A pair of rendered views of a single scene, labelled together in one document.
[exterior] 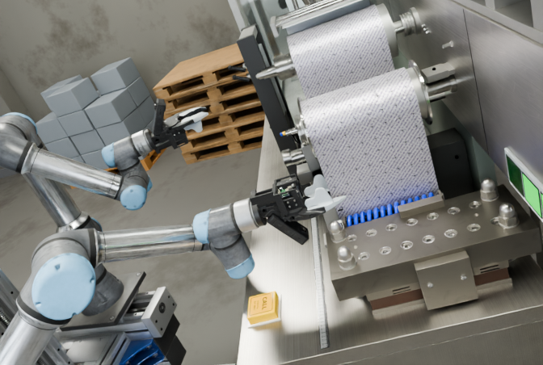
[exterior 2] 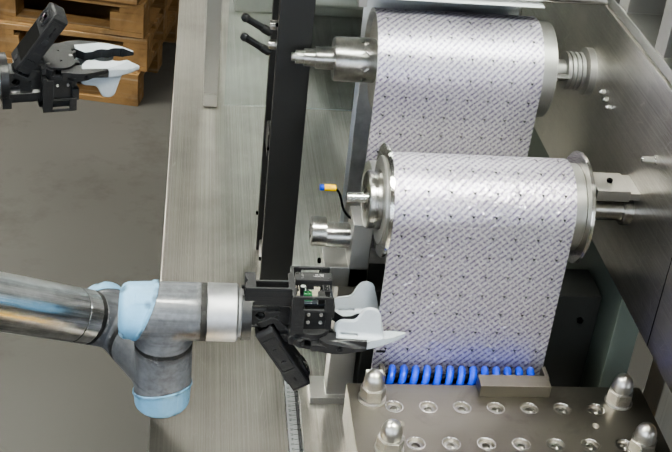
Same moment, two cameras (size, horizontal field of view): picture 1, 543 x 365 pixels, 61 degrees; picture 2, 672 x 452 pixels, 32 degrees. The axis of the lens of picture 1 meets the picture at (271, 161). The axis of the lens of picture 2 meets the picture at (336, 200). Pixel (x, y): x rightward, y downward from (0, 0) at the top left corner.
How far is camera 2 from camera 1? 57 cm
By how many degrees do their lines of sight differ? 19
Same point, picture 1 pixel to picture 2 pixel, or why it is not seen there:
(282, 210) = (295, 325)
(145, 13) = not seen: outside the picture
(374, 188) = (450, 334)
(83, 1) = not seen: outside the picture
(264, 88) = (292, 78)
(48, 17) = not seen: outside the picture
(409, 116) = (552, 243)
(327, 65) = (431, 92)
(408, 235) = (489, 428)
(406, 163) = (514, 311)
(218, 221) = (174, 310)
